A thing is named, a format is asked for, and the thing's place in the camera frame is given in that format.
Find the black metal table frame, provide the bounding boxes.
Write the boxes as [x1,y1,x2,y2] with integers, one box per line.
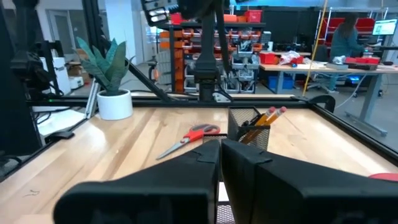
[0,0,398,187]

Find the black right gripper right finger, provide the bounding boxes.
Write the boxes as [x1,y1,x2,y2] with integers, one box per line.
[221,139,398,203]

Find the shelving with orange bins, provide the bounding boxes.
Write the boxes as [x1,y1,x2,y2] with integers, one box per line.
[159,9,267,95]

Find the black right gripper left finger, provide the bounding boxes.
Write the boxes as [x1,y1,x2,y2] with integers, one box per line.
[62,139,221,202]

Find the blue crate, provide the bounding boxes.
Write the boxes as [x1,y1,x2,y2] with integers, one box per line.
[267,75,295,91]

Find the person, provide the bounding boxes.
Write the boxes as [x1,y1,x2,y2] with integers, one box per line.
[328,12,368,93]

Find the red-handled scissors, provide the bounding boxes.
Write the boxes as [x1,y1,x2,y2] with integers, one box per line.
[155,123,221,161]

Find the black device with white panels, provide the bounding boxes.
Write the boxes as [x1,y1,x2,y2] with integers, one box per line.
[140,0,180,27]

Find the black mesh desk organizer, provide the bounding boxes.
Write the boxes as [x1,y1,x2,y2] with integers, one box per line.
[201,105,272,224]

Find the hanging yellow cable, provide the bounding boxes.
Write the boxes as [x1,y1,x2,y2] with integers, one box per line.
[302,0,330,98]

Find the red storage rack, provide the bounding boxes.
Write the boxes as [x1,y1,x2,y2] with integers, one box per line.
[317,17,376,44]

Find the computer monitor on bench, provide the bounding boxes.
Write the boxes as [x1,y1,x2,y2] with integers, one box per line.
[371,18,398,37]

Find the wooden workbench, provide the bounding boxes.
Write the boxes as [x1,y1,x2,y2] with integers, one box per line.
[259,62,398,138]

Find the teal plant in white pot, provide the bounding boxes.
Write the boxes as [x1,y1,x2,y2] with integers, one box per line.
[73,36,135,121]

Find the yellow pencil with eraser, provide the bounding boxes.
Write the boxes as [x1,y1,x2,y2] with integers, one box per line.
[248,106,288,143]
[241,106,277,144]

